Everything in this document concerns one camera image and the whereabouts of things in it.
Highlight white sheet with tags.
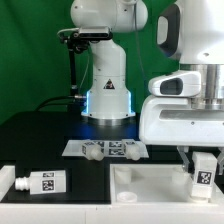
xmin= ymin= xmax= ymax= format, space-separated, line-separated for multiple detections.
xmin=62 ymin=139 xmax=149 ymax=159

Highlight black cables on table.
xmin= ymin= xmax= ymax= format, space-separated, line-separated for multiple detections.
xmin=34 ymin=94 xmax=88 ymax=113

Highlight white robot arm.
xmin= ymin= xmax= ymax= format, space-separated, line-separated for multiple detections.
xmin=71 ymin=0 xmax=224 ymax=172

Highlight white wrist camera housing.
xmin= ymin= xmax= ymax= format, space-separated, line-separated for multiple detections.
xmin=148 ymin=70 xmax=202 ymax=97

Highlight black camera stand pole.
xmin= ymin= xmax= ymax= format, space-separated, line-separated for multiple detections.
xmin=67 ymin=41 xmax=85 ymax=112

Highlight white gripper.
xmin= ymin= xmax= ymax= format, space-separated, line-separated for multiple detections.
xmin=139 ymin=96 xmax=224 ymax=175

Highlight grey camera on stand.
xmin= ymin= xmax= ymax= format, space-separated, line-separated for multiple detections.
xmin=57 ymin=27 xmax=112 ymax=41

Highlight white square tabletop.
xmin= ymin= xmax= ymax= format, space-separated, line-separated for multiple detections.
xmin=110 ymin=164 xmax=224 ymax=206

